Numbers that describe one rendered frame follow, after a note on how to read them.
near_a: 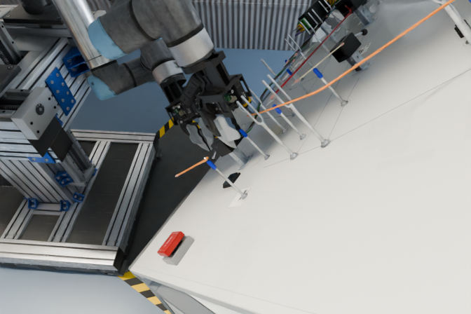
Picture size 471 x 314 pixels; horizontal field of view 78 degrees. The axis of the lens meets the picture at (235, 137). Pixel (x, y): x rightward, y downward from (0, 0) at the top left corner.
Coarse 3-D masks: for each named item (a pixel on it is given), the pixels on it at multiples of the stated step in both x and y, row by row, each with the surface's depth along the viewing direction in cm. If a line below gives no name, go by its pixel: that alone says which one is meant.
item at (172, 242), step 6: (174, 234) 57; (180, 234) 56; (168, 240) 57; (174, 240) 55; (180, 240) 56; (162, 246) 57; (168, 246) 54; (174, 246) 55; (162, 252) 54; (168, 252) 54; (174, 252) 55
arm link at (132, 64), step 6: (132, 60) 83; (138, 60) 83; (132, 66) 82; (138, 66) 82; (144, 66) 81; (132, 72) 81; (138, 72) 82; (144, 72) 83; (150, 72) 84; (138, 78) 83; (144, 78) 84; (150, 78) 86; (138, 84) 84
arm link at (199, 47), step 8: (200, 32) 49; (192, 40) 49; (200, 40) 49; (208, 40) 51; (168, 48) 51; (176, 48) 50; (184, 48) 49; (192, 48) 49; (200, 48) 50; (208, 48) 51; (176, 56) 51; (184, 56) 50; (192, 56) 50; (200, 56) 50; (208, 56) 52; (184, 64) 51; (192, 64) 51
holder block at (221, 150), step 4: (216, 140) 70; (220, 140) 66; (212, 144) 69; (216, 144) 68; (220, 144) 67; (224, 144) 66; (212, 148) 70; (216, 148) 70; (220, 148) 68; (224, 148) 67; (228, 148) 66; (232, 148) 67; (220, 152) 70; (224, 152) 69; (228, 152) 67
